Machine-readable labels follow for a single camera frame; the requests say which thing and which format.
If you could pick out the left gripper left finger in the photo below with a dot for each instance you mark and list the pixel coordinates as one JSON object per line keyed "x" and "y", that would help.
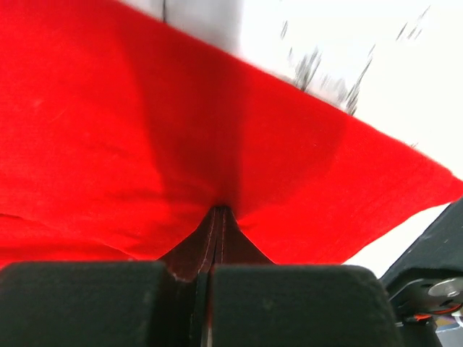
{"x": 130, "y": 303}

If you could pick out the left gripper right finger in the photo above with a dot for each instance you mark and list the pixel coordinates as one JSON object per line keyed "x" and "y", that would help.
{"x": 253, "y": 302}

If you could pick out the red t shirt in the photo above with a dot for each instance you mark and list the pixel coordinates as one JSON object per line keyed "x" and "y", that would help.
{"x": 119, "y": 133}

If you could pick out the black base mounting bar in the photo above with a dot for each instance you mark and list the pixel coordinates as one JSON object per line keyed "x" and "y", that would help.
{"x": 425, "y": 283}

